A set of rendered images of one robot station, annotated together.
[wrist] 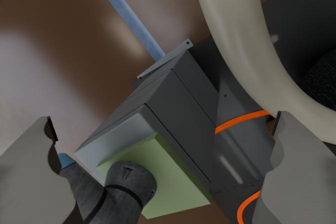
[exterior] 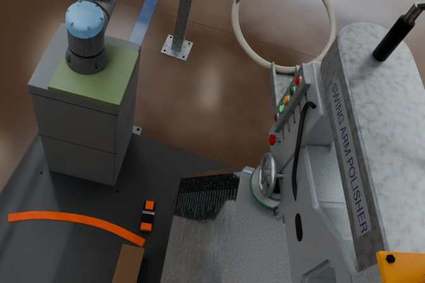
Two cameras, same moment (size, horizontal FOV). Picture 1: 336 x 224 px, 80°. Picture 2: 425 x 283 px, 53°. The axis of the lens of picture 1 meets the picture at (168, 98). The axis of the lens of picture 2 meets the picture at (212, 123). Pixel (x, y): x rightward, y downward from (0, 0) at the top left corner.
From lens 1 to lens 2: 189 cm
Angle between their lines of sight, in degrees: 57
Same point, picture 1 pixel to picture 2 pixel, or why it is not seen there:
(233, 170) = not seen: outside the picture
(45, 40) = (38, 20)
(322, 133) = (235, 19)
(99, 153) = not seen: hidden behind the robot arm
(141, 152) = (121, 52)
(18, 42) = not seen: outside the picture
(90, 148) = not seen: hidden behind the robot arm
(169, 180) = (113, 75)
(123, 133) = (117, 43)
